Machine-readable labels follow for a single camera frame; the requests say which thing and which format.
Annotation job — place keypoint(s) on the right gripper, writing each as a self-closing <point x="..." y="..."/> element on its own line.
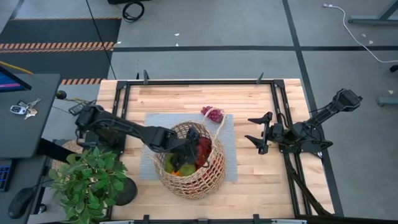
<point x="275" y="133"/>

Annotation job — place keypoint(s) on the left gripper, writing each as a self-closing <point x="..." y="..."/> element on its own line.
<point x="186" y="149"/>

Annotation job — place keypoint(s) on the red round fruit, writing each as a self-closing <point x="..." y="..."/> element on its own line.
<point x="200" y="160"/>

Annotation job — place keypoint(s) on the large dark red fruit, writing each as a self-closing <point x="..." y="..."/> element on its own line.
<point x="205" y="144"/>

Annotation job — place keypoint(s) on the green pear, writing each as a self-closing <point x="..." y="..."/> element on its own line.
<point x="187" y="170"/>

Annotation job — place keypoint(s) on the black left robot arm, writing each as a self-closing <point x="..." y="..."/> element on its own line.
<point x="124" y="126"/>

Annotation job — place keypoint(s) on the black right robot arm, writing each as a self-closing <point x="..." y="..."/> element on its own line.
<point x="326" y="113"/>

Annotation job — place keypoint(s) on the purple grape bunch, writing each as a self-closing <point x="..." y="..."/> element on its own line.
<point x="214" y="115"/>

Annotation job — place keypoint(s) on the grey woven placemat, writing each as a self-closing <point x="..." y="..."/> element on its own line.
<point x="146" y="174"/>

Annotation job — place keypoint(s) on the black plant pot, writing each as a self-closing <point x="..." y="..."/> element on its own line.
<point x="127" y="194"/>

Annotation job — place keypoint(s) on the green leafy plant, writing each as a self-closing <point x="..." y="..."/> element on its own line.
<point x="88" y="186"/>

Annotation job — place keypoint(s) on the black power adapter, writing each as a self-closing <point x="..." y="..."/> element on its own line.
<point x="74" y="109"/>

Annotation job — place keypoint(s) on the grey metal foot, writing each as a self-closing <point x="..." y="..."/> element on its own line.
<point x="388" y="101"/>

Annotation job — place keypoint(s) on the small black floor object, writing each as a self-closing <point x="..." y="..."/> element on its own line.
<point x="395" y="68"/>

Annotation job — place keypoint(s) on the grey metal stand leg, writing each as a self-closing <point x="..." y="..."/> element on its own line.
<point x="370" y="20"/>

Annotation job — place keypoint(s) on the black side desk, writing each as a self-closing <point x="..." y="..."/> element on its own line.
<point x="25" y="137"/>

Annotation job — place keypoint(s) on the black hazard striped floor mat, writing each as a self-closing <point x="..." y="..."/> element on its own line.
<point x="62" y="31"/>

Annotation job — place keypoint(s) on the grey car key fob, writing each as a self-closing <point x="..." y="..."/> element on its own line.
<point x="17" y="109"/>

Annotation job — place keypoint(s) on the black computer mouse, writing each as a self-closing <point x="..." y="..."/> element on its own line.
<point x="20" y="202"/>

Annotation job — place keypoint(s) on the backlit keyboard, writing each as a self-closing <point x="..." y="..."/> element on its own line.
<point x="4" y="177"/>

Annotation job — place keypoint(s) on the computer monitor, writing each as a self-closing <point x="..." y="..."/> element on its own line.
<point x="9" y="84"/>

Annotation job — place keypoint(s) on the black metal table frame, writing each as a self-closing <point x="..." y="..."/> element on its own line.
<point x="202" y="82"/>

